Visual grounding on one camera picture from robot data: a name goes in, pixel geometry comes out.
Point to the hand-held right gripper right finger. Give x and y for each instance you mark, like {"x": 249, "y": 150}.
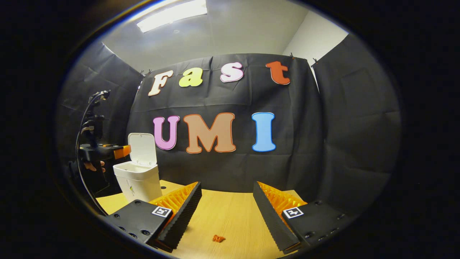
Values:
{"x": 271, "y": 219}

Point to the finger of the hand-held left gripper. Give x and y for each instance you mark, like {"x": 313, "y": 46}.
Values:
{"x": 109, "y": 151}

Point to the black backdrop cloth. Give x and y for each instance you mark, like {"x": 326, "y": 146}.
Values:
{"x": 359, "y": 144}

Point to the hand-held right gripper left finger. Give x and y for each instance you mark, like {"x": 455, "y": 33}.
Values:
{"x": 181, "y": 219}

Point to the white desktop garbage bin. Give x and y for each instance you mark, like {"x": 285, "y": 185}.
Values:
{"x": 138, "y": 180}

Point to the ceiling light panel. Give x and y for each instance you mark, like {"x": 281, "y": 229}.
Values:
{"x": 172, "y": 14}

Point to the wooden desktop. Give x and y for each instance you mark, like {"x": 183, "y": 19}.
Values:
{"x": 230, "y": 216}

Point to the orange paper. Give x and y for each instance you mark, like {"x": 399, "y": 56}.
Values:
{"x": 218, "y": 238}

